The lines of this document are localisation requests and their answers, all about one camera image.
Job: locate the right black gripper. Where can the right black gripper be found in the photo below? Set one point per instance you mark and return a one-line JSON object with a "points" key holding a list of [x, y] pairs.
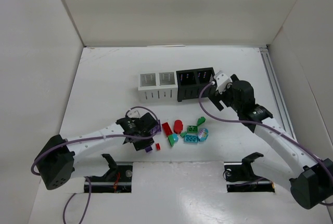
{"points": [[217, 99]]}

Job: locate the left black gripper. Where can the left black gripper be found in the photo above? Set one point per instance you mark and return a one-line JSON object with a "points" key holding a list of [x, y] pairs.
{"points": [[145, 143]]}

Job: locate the purple lego brick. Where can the purple lego brick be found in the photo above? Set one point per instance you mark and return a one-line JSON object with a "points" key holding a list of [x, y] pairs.
{"points": [[148, 149]]}

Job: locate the small red lego brick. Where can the small red lego brick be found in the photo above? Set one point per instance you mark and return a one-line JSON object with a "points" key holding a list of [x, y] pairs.
{"points": [[158, 146]]}

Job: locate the red rectangular lego brick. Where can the red rectangular lego brick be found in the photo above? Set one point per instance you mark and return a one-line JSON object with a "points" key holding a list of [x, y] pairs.
{"points": [[166, 129]]}

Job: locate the red rounded lego brick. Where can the red rounded lego brick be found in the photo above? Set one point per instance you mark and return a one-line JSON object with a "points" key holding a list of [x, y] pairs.
{"points": [[178, 127]]}

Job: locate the purple lego with orange print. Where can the purple lego with orange print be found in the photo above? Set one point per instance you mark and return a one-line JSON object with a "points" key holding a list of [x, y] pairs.
{"points": [[156, 129]]}

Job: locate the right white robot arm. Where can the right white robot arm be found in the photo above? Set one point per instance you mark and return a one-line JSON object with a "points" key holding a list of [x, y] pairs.
{"points": [[310, 178]]}

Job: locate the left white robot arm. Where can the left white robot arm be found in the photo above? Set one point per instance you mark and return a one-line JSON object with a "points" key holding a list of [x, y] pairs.
{"points": [[58, 160]]}

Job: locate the green and blue lego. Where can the green and blue lego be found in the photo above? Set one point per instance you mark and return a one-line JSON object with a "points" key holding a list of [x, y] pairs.
{"points": [[173, 138]]}

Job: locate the white double container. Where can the white double container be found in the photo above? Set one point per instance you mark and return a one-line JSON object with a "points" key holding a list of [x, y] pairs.
{"points": [[157, 87]]}

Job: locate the green sloped lego brick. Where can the green sloped lego brick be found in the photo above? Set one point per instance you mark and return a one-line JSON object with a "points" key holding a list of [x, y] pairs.
{"points": [[200, 121]]}

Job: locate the green square lego brick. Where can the green square lego brick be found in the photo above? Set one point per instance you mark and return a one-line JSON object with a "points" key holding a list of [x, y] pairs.
{"points": [[192, 129]]}

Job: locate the black double container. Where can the black double container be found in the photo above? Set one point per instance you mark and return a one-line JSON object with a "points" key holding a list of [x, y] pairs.
{"points": [[191, 82]]}

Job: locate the cyan flat lego brick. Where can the cyan flat lego brick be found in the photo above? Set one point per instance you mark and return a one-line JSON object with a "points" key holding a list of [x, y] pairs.
{"points": [[193, 139]]}

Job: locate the cyan printed round lego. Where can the cyan printed round lego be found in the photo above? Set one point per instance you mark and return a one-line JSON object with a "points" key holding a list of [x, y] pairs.
{"points": [[202, 134]]}

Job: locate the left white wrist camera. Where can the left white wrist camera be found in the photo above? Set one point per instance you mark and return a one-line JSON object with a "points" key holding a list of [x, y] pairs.
{"points": [[133, 113]]}

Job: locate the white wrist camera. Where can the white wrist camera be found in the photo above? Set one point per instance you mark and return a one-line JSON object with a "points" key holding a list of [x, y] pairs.
{"points": [[221, 81], [133, 113]]}

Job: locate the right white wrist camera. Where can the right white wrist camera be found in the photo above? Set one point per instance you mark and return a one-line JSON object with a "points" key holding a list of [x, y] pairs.
{"points": [[221, 81]]}

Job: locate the aluminium rail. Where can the aluminium rail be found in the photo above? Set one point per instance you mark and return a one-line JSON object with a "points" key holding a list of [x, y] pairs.
{"points": [[282, 116]]}

